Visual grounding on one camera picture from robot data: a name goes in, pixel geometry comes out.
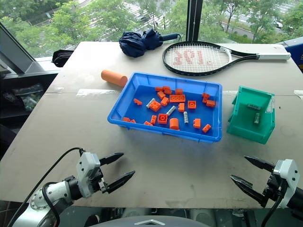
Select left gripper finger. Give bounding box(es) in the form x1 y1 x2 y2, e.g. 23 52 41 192
98 152 125 166
105 170 136 194

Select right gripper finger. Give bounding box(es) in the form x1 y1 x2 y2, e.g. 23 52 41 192
230 175 270 208
243 155 276 173

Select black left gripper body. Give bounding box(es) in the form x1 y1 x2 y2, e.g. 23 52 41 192
91 165 110 194

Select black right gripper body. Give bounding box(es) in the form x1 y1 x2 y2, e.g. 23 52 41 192
262 174 288 201

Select dark blue bin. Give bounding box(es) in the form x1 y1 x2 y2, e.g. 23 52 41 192
285 42 303 70

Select green plastic bin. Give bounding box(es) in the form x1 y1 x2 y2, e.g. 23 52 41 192
226 85 276 145

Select dark rounded shape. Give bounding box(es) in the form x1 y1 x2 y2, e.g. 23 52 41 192
84 214 103 227

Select grey robot torso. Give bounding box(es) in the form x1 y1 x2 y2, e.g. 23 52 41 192
98 215 211 227

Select blue plastic tray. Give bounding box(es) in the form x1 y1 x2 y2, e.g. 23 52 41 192
107 72 223 144

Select orange cylinder block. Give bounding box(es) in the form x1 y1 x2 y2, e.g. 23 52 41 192
169 118 181 131

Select orange foam cylinder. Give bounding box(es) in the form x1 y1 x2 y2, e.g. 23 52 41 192
101 69 128 87

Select orange plastic building brick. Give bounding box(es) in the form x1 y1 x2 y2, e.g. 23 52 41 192
169 94 186 103

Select black white tennis racket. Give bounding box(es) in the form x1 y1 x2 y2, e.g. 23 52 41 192
162 41 292 77

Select black folded fabric item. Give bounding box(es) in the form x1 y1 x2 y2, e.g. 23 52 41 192
51 49 76 68

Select navy folded umbrella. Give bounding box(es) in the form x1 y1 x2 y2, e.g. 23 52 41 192
118 28 182 58

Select dark side desk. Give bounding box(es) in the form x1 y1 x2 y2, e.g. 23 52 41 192
0 68 60 123

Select black window pillar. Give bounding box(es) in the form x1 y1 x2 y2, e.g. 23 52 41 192
186 0 204 42

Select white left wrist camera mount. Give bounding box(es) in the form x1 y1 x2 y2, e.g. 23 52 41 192
76 152 101 199

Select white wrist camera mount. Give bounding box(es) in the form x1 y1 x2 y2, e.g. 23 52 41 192
273 158 299 209
76 152 101 199

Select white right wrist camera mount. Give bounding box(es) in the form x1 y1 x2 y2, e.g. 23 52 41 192
273 158 299 209

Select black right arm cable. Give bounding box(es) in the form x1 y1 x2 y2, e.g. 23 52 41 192
260 186 285 227

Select dark slanted window frame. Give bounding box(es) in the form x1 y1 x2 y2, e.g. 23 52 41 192
0 22 45 75

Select white beaded blind cord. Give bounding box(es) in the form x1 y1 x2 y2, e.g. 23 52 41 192
193 0 198 36

